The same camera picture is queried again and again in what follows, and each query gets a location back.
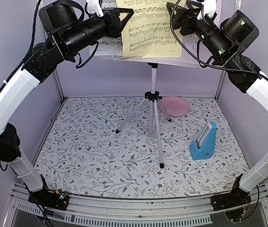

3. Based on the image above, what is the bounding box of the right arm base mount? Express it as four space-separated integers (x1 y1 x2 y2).
210 189 251 222

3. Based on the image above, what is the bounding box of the blue metronome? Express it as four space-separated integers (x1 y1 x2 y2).
190 122 217 160

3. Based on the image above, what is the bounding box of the front aluminium rail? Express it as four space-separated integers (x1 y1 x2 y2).
3 184 268 227

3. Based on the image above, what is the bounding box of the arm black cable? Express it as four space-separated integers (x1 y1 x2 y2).
0 0 42 114
170 0 268 95

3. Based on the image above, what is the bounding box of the yellow sheet music page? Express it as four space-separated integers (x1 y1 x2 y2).
116 0 182 59

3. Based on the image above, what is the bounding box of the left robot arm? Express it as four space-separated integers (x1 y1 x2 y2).
0 0 134 205

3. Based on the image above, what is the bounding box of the floral tablecloth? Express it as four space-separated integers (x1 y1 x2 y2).
35 97 248 199

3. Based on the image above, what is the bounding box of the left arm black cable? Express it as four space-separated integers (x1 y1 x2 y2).
0 0 42 114

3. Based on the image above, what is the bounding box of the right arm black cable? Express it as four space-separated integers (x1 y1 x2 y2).
170 0 268 95

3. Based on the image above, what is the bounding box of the white sheet music page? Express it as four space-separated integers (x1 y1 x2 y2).
95 0 122 59

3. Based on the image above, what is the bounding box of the white perforated music stand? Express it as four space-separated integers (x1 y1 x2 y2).
88 0 199 169

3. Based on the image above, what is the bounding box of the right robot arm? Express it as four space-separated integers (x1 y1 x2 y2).
166 0 268 206

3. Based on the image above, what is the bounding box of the pink plate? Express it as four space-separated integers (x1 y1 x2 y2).
159 96 190 117

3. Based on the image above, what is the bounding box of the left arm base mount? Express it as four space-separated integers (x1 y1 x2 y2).
28 189 69 211

